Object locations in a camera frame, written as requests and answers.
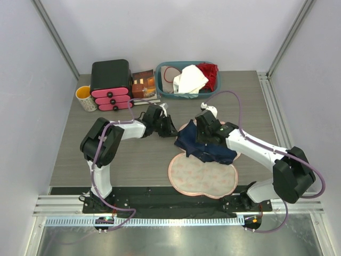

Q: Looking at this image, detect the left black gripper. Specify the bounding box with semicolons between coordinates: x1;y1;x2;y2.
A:
153;115;179;138

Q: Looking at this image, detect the navy blue bra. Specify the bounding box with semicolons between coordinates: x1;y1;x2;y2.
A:
174;119;240;165

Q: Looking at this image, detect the pink mesh laundry bag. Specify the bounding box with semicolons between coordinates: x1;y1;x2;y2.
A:
167;119;242;199

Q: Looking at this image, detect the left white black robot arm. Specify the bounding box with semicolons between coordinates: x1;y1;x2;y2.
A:
80;103;177;213

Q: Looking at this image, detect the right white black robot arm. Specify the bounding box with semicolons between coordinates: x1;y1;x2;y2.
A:
195;110;316;211

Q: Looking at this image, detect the white cloth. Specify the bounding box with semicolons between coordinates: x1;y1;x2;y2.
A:
173;65;209;94

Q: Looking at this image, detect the stack of books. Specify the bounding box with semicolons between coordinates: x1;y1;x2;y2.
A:
132;69;160;103

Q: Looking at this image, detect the grey cloth with red loop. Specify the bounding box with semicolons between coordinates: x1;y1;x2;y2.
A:
160;66;181;93

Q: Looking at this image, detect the red garment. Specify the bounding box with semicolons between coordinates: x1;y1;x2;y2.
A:
197;62;218;92

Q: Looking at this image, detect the teal plastic basket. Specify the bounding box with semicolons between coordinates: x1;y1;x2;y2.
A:
155;60;221;99

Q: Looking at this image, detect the black pink drawer organizer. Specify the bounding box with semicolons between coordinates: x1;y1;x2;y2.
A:
90;59;133;111

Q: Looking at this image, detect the yellow inside patterned mug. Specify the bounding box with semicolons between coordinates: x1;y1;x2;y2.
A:
75;85;98;112

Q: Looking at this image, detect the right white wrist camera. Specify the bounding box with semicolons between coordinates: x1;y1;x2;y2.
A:
200;102;218;118

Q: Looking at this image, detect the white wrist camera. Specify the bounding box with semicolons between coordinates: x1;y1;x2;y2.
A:
200;102;218;118
157;103;168;117

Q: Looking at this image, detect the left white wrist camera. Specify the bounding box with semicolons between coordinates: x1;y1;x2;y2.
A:
157;103;168;117

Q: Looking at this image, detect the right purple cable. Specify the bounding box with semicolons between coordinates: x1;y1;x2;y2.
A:
204;91;326;234

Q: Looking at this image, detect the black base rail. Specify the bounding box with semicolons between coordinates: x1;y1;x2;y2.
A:
82;186;272;218

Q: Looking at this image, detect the white slotted cable duct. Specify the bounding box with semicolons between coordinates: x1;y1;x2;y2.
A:
45;215;245;227

